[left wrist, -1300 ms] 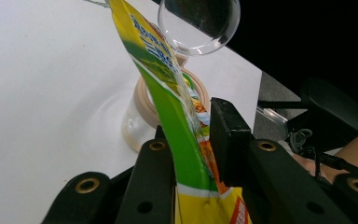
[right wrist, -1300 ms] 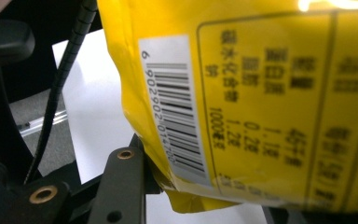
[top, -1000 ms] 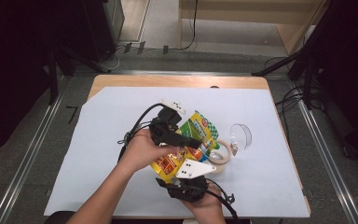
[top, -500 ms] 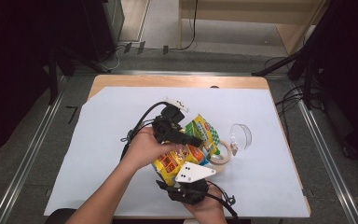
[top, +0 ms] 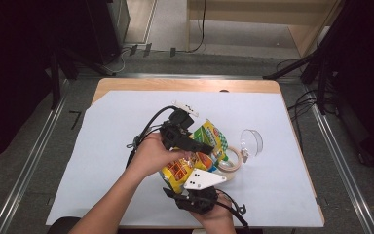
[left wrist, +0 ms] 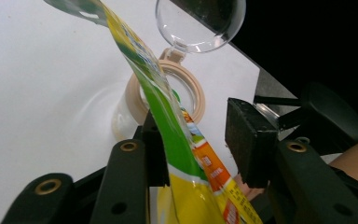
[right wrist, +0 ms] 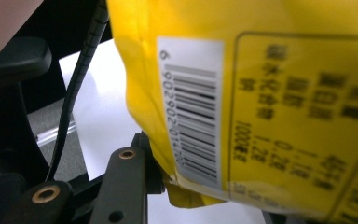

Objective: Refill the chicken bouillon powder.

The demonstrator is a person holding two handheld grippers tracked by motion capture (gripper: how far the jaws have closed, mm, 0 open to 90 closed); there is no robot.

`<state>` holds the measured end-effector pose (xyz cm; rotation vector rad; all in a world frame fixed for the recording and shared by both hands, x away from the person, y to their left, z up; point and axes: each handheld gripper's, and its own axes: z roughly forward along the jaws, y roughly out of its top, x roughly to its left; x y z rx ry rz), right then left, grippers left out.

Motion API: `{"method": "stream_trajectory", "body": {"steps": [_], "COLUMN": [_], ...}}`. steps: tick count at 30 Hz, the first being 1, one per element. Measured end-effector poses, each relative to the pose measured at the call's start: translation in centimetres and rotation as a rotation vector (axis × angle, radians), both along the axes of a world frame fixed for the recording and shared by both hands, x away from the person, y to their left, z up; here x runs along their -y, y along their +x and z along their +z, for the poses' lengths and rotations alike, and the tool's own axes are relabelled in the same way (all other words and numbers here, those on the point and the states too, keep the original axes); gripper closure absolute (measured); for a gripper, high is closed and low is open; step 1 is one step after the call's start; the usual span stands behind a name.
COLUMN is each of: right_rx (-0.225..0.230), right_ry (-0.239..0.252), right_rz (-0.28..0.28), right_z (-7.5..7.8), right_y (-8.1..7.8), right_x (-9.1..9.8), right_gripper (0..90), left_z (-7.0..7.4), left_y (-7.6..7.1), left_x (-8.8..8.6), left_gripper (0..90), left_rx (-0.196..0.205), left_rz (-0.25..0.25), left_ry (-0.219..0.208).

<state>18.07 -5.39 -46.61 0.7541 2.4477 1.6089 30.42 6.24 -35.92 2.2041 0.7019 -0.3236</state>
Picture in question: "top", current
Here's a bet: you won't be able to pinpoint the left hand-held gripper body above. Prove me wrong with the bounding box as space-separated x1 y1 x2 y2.
159 100 200 151

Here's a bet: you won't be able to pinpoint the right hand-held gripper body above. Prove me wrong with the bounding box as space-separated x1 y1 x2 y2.
163 169 228 215

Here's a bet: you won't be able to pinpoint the yellow seasoning bag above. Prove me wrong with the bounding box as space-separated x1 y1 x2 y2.
160 118 230 195

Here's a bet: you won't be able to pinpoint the roll of tape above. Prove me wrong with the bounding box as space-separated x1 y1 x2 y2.
216 145 243 181

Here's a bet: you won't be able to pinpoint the clear dome jar lid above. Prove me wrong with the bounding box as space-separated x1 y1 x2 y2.
239 129 264 160

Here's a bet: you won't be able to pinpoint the person's left hand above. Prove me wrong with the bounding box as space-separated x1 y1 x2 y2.
125 131 194 179

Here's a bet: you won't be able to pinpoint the person's right hand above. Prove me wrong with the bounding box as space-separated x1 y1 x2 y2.
188 191 238 234

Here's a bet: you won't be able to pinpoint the white paper sheet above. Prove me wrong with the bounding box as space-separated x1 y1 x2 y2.
45 90 325 228

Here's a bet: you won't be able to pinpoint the black cabinet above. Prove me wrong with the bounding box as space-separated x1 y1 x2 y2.
86 0 131 66

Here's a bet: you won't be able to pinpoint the black tripod stand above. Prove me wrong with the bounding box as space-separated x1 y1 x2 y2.
262 0 352 115

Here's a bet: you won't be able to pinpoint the black metal stand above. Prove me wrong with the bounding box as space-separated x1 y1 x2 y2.
47 48 111 110

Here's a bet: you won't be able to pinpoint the light wooden shelf unit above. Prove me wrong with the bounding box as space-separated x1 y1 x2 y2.
186 0 344 59

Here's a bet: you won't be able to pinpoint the black stool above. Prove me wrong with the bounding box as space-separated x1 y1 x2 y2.
47 216 82 234

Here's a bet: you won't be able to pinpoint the black curtain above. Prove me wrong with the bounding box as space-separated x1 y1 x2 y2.
318 0 374 174
0 0 92 170

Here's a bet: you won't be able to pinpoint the left hand-held gripper cable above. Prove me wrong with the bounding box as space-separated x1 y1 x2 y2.
126 105 180 169

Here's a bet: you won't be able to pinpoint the hand-held gripper cable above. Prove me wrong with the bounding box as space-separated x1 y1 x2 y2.
126 105 180 169
215 189 250 228

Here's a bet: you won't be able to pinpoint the right hand-held gripper cable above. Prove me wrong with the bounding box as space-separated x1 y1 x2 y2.
215 189 250 228

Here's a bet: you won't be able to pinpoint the metal floor rail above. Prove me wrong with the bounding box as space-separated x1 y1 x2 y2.
77 72 306 81
0 79 71 234
305 86 374 234

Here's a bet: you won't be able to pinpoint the white floor cable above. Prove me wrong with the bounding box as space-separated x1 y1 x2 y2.
105 48 127 74

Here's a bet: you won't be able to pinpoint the black hanging cable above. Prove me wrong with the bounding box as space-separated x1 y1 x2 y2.
183 0 208 54

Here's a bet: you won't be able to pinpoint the black floor cables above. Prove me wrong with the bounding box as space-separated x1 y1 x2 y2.
286 89 320 150

